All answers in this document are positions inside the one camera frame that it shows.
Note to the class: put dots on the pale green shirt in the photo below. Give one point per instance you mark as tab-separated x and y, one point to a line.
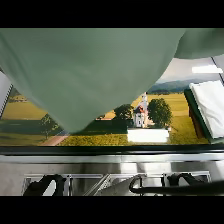
90	73

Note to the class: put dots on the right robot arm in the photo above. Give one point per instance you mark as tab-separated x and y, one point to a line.
186	180

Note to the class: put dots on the silver frame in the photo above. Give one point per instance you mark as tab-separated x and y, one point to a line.
100	170

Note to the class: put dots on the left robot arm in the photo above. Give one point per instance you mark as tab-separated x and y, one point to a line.
45	186

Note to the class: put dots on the white garment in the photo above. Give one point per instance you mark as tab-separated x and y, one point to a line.
210	105

